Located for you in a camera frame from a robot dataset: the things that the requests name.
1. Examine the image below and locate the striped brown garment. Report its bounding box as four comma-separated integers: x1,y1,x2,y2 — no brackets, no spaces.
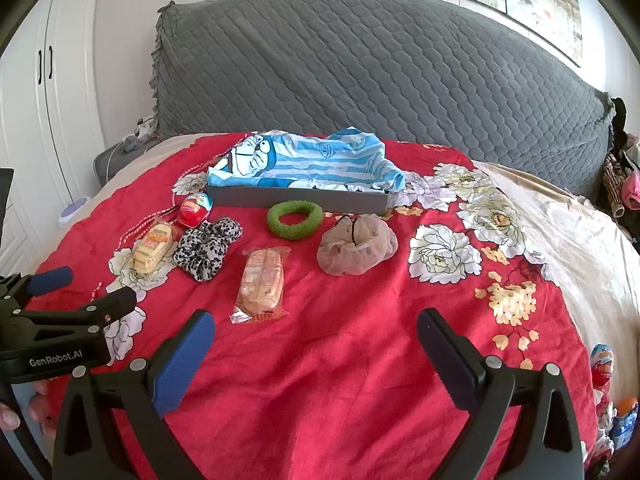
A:
601,152,626,218

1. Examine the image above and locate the orange print snack packet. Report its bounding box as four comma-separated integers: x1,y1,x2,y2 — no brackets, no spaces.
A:
229,246,292,325

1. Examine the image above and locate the person's left hand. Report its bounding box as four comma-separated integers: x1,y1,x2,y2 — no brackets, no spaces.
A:
0,402,22,432

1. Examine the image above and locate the dark flat object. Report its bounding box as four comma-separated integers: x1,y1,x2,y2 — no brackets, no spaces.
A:
0,167,15,247

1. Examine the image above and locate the blue orange toy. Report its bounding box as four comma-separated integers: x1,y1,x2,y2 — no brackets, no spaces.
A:
612,397,640,448

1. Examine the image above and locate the red egg toy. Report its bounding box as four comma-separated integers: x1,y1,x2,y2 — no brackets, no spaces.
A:
176,192,215,226
590,344,617,388

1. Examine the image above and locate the pink garment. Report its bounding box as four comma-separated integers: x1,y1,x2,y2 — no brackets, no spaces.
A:
620,170,640,211

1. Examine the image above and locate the beige mesh scrunchie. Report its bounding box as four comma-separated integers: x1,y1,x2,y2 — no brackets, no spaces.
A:
317,213,399,277

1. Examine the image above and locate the white cable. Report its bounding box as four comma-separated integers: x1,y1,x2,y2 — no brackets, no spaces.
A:
111,132,142,162

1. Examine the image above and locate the green fluffy scrunchie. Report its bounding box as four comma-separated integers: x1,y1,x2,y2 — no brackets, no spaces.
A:
267,201,325,242

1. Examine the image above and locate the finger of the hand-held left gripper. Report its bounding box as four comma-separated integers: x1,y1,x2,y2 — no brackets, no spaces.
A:
7,287,138,343
0,266,74,313

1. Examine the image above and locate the black garment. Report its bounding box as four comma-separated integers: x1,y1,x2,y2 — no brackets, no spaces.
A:
610,97,629,150

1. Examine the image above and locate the purple white device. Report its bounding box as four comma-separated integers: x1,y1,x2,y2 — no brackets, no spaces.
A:
58,196,91,228

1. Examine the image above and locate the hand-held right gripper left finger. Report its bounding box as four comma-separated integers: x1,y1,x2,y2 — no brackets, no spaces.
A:
52,310,217,480

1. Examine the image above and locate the grey quilted headboard cover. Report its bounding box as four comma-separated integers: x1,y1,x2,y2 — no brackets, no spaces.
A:
150,0,617,198

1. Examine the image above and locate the leopard print scrunchie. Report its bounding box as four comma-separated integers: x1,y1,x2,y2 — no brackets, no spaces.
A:
172,216,244,282

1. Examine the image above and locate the grey bedside table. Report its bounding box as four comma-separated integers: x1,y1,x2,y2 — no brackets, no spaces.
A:
93,137,166,188

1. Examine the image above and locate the blue striped cartoon cloth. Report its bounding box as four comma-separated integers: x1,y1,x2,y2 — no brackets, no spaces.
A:
207,127,406,195

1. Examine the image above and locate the yellow snack packet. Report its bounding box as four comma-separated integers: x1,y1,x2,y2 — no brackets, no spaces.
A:
131,217,181,277

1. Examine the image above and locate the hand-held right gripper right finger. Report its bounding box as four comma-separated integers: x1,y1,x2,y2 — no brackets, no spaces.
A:
416,308,586,480

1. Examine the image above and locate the red floral blanket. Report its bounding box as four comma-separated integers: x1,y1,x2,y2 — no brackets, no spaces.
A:
22,132,601,480

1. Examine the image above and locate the white wardrobe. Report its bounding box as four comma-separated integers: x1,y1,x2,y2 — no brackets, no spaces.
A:
0,0,121,281

